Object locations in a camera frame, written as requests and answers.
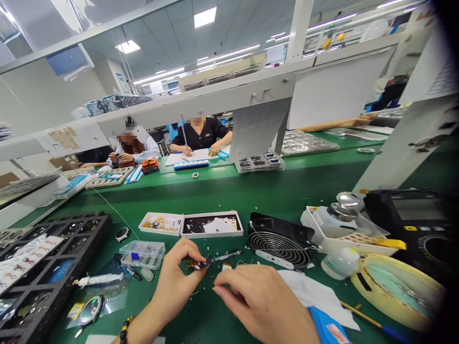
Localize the thin white wire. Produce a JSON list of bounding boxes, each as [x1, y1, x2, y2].
[[92, 186, 141, 241]]

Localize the person's right thumb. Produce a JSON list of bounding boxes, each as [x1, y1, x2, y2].
[[212, 283, 248, 306]]

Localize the dispenser bottle with metal cap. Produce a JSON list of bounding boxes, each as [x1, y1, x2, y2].
[[312, 192, 361, 239]]

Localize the white box of yellow rings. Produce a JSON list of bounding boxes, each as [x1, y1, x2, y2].
[[139, 212, 185, 237]]

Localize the stack of trays, black parts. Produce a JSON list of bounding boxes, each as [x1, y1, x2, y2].
[[235, 150, 286, 174]]

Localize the person's left index finger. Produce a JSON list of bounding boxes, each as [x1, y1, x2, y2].
[[175, 237, 213, 264]]

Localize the blue packet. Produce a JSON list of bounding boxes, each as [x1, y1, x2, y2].
[[308, 305, 350, 344]]

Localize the grey tray of white parts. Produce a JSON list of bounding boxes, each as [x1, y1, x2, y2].
[[85, 168, 135, 190]]

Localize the flat trays of parts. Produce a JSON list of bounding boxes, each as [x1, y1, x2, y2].
[[322, 127, 390, 141]]

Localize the white card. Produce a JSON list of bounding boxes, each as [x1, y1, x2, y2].
[[85, 335, 165, 344]]

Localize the white bench post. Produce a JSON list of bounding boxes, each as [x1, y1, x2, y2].
[[353, 35, 459, 196]]

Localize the clear plastic sheet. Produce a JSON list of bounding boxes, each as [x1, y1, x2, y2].
[[66, 256, 131, 329]]

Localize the blue and white flat box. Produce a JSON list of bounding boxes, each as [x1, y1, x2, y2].
[[52, 172, 98, 200]]

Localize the white plastic bottle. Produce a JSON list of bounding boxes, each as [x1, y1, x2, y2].
[[321, 247, 361, 281]]

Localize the white board panel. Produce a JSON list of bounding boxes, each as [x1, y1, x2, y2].
[[286, 48, 397, 129]]

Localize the person's right hand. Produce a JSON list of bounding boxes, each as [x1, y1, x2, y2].
[[212, 264, 321, 344]]

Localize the hanging printed paper sheet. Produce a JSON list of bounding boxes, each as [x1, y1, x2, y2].
[[229, 98, 291, 165]]

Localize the orange and black device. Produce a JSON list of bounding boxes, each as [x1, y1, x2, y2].
[[142, 157, 160, 175]]

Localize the clear plastic parts box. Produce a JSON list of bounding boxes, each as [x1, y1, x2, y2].
[[119, 240, 165, 270]]

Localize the white cloth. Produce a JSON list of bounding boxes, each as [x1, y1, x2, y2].
[[278, 269, 361, 331]]

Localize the white box with black lining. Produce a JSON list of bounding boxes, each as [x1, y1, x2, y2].
[[180, 210, 244, 239]]

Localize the square ceiling light panel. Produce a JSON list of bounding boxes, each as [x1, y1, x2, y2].
[[193, 6, 218, 29], [114, 39, 141, 54]]

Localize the black bench meter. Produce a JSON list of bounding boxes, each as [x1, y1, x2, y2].
[[364, 188, 459, 284]]

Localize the yellow round bowl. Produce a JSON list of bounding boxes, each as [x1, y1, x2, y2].
[[350, 253, 447, 332]]

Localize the black fan with wire grille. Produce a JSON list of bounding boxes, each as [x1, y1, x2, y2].
[[246, 212, 320, 269]]

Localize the white cardboard tray box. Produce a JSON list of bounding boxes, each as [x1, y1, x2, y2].
[[300, 205, 399, 257]]

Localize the round silver watch case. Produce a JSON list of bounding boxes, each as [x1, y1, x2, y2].
[[78, 294, 105, 326]]

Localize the person's right index finger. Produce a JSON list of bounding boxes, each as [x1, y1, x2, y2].
[[213, 266, 251, 287]]

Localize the clear bag of small parts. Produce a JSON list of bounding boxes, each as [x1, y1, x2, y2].
[[0, 235, 65, 294]]

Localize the person's left hand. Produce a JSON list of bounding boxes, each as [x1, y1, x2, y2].
[[150, 237, 213, 313]]

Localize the stack of clear blister trays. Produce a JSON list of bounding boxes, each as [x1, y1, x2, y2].
[[281, 129, 340, 158]]

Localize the wooden stick with blue end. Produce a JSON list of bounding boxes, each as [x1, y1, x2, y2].
[[339, 301, 409, 343]]

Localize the small black watch part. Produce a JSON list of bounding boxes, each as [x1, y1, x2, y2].
[[186, 258, 213, 270]]

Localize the person's left thumb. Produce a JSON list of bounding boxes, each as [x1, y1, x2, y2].
[[171, 255, 201, 274]]

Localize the white glue syringe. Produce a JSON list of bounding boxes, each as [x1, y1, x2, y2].
[[73, 272, 124, 289]]

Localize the white overhead workbench shelf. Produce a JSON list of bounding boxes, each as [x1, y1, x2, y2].
[[0, 43, 402, 162]]

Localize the black marker pen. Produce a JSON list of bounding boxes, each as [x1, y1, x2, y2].
[[123, 264, 143, 281]]

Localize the person's left fingers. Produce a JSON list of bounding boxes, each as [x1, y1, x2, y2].
[[179, 269, 207, 298]]

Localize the black compartment tray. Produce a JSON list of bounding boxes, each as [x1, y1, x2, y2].
[[0, 211, 112, 344]]

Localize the white paper sheet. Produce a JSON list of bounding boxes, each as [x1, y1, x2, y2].
[[164, 147, 216, 166]]

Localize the clear syringe with black tip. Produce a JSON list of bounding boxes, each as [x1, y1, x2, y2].
[[214, 249, 243, 261]]

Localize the yellow flat tool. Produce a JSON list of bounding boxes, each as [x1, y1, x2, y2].
[[372, 237, 407, 250]]

